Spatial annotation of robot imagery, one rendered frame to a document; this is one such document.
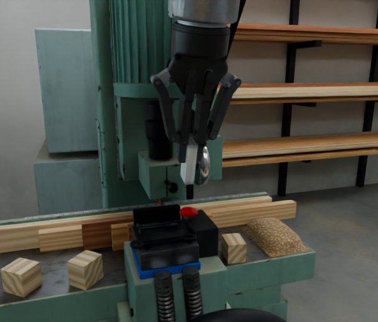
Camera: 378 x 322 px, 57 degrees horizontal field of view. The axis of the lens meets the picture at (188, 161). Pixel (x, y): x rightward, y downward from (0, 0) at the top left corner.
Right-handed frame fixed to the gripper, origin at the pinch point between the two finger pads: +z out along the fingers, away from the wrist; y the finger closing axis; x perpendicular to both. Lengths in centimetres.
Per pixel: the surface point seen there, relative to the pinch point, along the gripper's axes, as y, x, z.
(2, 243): 32.0, -13.3, 23.5
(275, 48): -160, -249, 30
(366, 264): -159, -80, 135
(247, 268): -12.0, 4.2, 21.3
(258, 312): -4.6, 20.0, 11.5
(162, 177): 1.3, -10.9, 9.5
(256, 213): -21.9, -11.7, 21.9
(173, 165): -0.8, -11.4, 7.5
